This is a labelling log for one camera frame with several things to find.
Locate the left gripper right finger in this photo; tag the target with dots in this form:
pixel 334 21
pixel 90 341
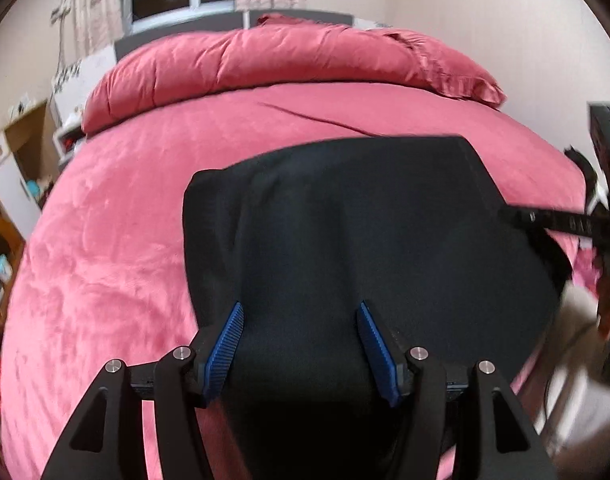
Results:
pixel 494 438

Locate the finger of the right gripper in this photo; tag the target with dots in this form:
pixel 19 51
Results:
pixel 557 221

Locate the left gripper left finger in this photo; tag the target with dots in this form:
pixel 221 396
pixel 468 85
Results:
pixel 104 437

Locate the grey headboard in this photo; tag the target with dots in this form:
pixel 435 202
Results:
pixel 222 22

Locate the white bedside cabinet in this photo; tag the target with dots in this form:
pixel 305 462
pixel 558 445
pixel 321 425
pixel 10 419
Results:
pixel 70 91

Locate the pink folded duvet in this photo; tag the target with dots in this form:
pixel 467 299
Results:
pixel 281 50

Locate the black pants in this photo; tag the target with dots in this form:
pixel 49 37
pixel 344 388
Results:
pixel 301 237

